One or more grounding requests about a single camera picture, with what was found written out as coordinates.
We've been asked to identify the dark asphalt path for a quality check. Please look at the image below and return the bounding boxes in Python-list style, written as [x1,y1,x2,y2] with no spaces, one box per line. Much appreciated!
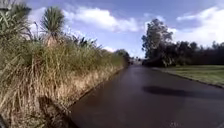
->
[68,63,224,128]

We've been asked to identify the tall tree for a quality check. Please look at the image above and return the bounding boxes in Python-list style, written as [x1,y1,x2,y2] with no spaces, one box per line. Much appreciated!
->
[141,18,174,68]

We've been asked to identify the tall reed grass bank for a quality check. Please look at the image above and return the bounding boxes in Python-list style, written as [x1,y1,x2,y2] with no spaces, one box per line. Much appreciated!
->
[0,3,132,128]

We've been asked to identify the cabbage tree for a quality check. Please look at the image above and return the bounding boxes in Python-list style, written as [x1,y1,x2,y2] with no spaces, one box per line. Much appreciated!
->
[40,6,66,46]

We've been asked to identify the row of dark trees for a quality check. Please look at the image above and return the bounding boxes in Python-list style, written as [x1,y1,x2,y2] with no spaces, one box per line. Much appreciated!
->
[143,40,224,68]

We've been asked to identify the grass verge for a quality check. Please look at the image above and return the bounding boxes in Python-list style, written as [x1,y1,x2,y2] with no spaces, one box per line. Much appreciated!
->
[156,64,224,88]

